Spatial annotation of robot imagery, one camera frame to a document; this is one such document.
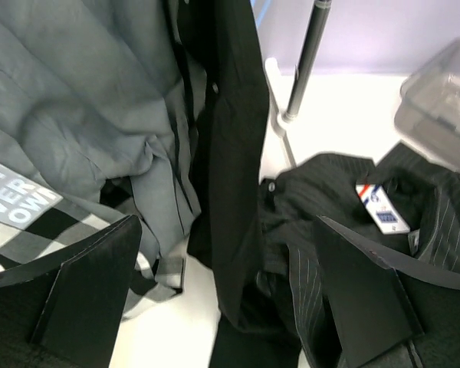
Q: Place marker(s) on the metal clothes rack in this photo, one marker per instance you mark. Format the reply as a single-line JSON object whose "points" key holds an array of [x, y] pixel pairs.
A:
{"points": [[281, 117]]}

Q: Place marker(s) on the dark pinstriped shirt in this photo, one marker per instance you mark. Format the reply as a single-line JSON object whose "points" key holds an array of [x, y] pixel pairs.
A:
{"points": [[403, 202]]}

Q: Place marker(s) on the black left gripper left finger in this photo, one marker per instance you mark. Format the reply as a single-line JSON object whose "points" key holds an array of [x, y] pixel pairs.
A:
{"points": [[64, 309]]}

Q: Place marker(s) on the grey shirt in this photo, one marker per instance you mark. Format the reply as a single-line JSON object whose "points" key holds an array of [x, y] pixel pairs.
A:
{"points": [[93, 106]]}

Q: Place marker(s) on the black white checked shirt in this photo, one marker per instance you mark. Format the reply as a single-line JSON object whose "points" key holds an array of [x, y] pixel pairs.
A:
{"points": [[36, 221]]}

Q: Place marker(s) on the plain black shirt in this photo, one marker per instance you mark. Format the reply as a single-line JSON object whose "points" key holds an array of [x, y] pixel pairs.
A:
{"points": [[218, 52]]}

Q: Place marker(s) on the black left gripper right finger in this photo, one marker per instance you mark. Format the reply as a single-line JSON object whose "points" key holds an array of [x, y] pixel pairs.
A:
{"points": [[390, 310]]}

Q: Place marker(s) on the clear plastic bin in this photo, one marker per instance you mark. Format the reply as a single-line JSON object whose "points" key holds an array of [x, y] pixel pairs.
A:
{"points": [[429, 112]]}

